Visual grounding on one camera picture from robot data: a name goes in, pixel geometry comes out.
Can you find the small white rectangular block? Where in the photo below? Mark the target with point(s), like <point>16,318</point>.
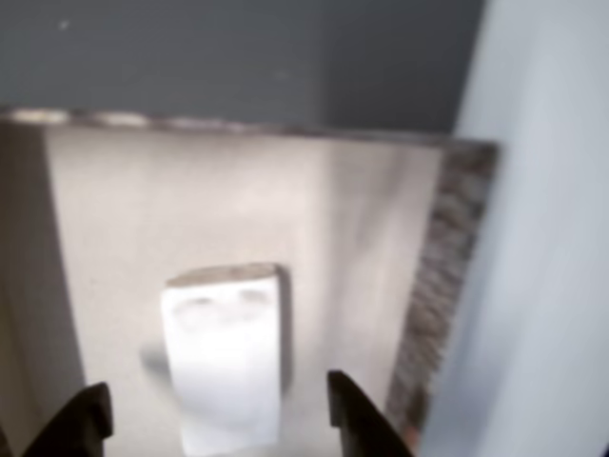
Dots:
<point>223,371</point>

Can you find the grey desk mat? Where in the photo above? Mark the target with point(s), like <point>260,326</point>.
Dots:
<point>238,57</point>

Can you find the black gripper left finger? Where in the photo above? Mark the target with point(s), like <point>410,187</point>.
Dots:
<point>81,423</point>

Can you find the bark-patterned cardboard box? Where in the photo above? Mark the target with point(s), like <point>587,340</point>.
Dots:
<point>333,214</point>

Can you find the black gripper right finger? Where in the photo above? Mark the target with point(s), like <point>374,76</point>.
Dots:
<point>361,423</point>

